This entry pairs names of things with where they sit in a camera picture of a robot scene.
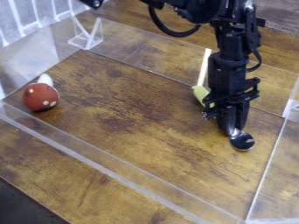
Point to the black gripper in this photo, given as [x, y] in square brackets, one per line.
[232, 92]

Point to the green handled metal spoon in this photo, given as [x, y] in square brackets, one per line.
[241, 140]

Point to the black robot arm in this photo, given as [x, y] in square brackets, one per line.
[233, 18]

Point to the black strip on table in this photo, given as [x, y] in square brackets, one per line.
[261, 22]

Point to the red toy mushroom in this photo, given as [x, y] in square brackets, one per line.
[41, 95]

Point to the clear acrylic enclosure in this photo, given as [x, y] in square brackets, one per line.
[123, 154]

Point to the clear acrylic triangular bracket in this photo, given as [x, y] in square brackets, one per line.
[87, 39]

